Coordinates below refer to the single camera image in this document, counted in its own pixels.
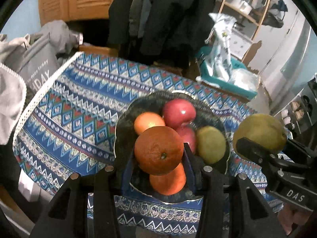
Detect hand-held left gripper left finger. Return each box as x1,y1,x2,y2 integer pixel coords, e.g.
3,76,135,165
30,149,137,238

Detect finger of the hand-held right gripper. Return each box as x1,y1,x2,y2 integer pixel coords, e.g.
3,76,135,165
235,137,310,191
282,139,317,164

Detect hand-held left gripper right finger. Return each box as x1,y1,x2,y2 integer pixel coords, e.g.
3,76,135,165
184,142,283,238

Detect brownish yellow pear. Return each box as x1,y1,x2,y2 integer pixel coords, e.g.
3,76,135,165
233,113,288,157

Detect small tangerine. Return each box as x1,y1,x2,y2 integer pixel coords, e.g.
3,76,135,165
149,162,187,196

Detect yellow-green pear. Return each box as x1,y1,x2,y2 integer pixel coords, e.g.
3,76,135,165
196,126,226,164

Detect dark-skinned orange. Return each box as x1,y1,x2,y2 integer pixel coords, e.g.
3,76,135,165
134,126,185,176

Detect dark glass plate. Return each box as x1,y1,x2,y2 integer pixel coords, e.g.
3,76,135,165
115,90,231,204

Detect red apple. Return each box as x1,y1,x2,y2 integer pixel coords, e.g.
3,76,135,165
176,126,197,154
163,99,197,130

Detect pale-skinned orange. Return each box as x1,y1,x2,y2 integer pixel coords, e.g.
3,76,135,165
134,112,166,134

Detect person's right hand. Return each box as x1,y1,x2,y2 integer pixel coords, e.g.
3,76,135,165
279,204,310,236

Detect white shoe rack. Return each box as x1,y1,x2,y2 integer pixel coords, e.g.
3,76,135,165
272,74,317,139

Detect shoe rack with shoes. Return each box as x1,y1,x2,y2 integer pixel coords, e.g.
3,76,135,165
282,79,317,132

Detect clear plastic bags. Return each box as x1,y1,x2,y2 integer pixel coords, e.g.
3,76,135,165
228,68,259,93

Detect blue patterned tablecloth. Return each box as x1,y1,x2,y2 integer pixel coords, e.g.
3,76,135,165
12,52,298,238

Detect teal plastic crate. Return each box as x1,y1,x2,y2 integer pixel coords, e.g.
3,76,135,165
196,46,258,100

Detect white door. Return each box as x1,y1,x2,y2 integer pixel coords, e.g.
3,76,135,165
241,2,311,109

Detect white rice bag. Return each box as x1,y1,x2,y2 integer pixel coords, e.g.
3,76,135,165
204,12,238,80

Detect wooden shelf rack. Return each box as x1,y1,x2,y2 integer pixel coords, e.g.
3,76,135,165
218,0,273,62

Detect dark grey hanging bag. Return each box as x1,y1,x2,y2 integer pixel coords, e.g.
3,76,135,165
263,0,289,29

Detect light grey garment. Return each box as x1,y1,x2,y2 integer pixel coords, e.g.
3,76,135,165
0,35,28,145

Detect grey fabric tote bag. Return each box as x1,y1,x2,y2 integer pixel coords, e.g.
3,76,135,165
17,33,61,92

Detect white cooking pot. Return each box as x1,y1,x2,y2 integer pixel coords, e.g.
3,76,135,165
230,0,253,15

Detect black hanging coat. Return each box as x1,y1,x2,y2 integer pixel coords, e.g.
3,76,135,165
108,0,217,65

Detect grey clothes pile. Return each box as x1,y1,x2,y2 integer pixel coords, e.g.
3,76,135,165
40,20,83,55

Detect grey-blue hanging jacket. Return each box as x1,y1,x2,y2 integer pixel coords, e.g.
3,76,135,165
129,0,159,40

